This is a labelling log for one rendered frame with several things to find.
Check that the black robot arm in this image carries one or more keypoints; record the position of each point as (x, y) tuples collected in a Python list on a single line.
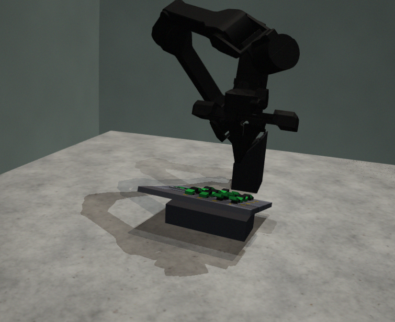
[(261, 51)]

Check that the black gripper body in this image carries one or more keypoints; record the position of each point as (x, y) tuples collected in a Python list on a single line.
[(285, 120)]

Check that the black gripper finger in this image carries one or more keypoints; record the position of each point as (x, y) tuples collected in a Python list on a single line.
[(251, 131), (236, 132)]

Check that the grey switch panel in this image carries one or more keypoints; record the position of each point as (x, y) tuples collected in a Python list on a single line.
[(218, 212)]

